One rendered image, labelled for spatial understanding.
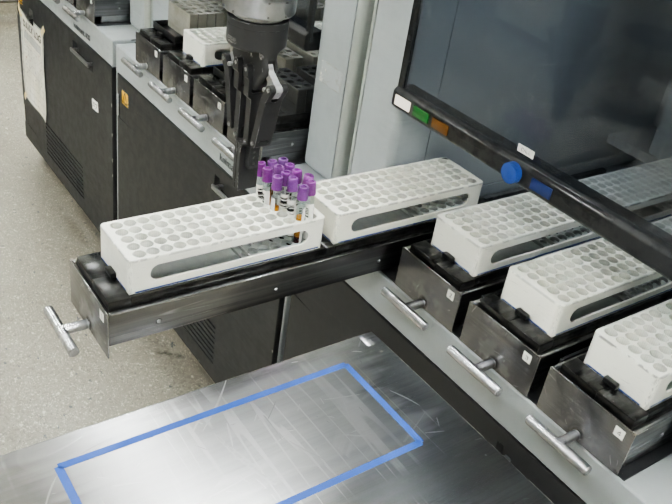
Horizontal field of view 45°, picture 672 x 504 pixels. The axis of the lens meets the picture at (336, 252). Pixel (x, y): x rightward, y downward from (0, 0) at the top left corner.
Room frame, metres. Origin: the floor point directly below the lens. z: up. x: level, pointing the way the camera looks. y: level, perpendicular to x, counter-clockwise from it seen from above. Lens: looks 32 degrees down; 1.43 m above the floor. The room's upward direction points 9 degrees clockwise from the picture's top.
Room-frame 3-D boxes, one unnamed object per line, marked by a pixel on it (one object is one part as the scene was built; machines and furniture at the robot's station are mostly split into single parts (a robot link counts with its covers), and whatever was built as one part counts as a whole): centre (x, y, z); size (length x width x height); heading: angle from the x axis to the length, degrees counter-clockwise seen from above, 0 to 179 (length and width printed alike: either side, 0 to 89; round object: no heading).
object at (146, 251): (0.95, 0.17, 0.83); 0.30 x 0.10 x 0.06; 130
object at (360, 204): (1.15, -0.08, 0.83); 0.30 x 0.10 x 0.06; 130
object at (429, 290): (1.21, -0.39, 0.78); 0.73 x 0.14 x 0.09; 130
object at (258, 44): (0.97, 0.14, 1.10); 0.08 x 0.07 x 0.09; 40
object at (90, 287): (1.03, 0.06, 0.78); 0.73 x 0.14 x 0.09; 130
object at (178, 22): (1.84, 0.44, 0.85); 0.12 x 0.02 x 0.06; 40
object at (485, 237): (1.12, -0.28, 0.83); 0.30 x 0.10 x 0.06; 130
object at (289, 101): (1.48, 0.15, 0.85); 0.12 x 0.02 x 0.06; 40
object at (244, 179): (0.97, 0.14, 0.94); 0.03 x 0.01 x 0.07; 130
